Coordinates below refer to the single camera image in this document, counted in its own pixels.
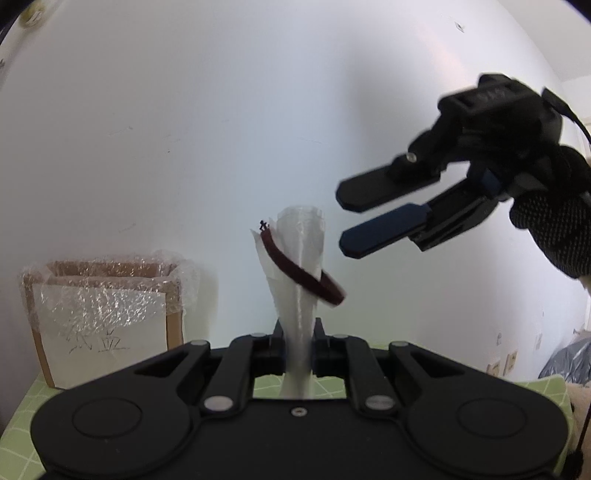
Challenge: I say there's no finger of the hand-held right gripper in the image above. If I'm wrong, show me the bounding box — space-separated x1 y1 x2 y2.
338 170 500 259
336 151 446 213

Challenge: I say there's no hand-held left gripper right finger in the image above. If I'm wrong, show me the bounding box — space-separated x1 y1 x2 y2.
311 318 463 412

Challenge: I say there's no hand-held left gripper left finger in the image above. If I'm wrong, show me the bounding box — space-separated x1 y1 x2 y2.
133 318 286 412

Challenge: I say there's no dark red elastic band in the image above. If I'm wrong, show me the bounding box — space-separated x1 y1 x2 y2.
259 228 346 309

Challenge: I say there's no clear plastic shopping bag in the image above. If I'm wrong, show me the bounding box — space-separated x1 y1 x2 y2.
252 205 326 400

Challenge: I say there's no grey plastic bag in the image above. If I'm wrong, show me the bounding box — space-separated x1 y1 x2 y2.
539 337 591 385

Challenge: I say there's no person's right hand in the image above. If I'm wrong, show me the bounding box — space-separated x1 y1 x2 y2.
509 144 591 280

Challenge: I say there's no bubble-wrapped cardboard box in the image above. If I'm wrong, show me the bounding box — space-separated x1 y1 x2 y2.
17 249 199 391

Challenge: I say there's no green checked tablecloth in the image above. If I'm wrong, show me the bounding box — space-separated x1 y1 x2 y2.
0 342 575 480

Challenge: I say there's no black cable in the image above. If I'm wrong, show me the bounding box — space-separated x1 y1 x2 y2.
542 87 591 163

